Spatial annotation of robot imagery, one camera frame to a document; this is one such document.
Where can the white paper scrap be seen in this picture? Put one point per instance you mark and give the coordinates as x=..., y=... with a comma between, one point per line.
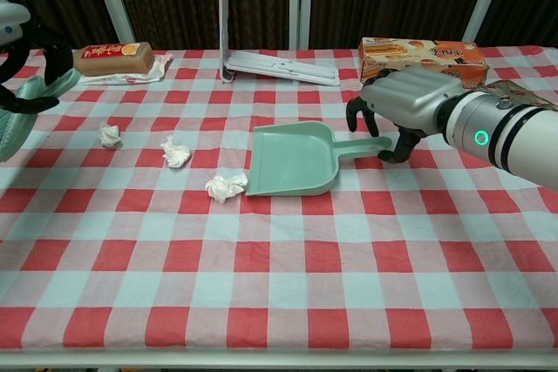
x=109, y=136
x=224, y=187
x=175, y=153

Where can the white plastic packet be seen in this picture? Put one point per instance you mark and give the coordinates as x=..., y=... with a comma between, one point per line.
x=144, y=78

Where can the metal stand bracket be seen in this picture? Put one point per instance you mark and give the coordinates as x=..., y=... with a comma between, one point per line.
x=279, y=66

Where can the orange biscuit box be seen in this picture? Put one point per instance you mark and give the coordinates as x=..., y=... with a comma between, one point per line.
x=436, y=56

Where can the green dustpan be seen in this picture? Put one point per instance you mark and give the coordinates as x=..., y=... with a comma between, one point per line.
x=292, y=158

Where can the green hand brush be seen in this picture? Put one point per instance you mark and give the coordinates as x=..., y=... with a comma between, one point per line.
x=13, y=137

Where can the red checkered tablecloth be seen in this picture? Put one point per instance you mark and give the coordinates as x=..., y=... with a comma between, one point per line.
x=270, y=259

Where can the gold foil snack packet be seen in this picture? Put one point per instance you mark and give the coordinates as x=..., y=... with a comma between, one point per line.
x=523, y=95

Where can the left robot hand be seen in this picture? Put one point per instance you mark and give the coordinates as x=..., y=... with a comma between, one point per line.
x=56, y=54

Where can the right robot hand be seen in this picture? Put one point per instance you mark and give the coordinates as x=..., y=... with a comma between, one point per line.
x=410, y=93

